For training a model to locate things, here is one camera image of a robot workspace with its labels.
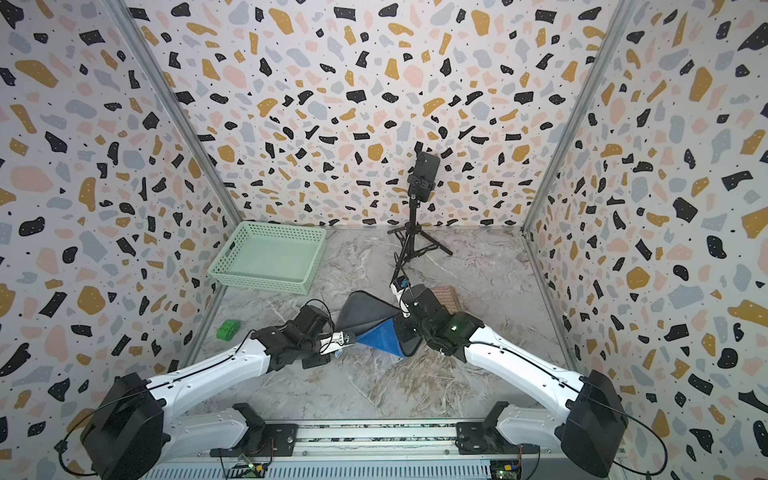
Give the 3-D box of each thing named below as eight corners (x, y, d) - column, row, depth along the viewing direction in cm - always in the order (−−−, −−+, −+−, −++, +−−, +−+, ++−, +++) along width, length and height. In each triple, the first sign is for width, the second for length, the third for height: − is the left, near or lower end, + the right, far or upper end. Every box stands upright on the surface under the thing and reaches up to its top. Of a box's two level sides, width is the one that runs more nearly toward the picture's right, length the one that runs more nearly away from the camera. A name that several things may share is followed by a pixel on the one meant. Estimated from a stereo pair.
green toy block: (219, 339, 93) (214, 335, 90) (228, 324, 96) (224, 318, 94) (232, 341, 93) (227, 336, 90) (241, 325, 96) (236, 320, 93)
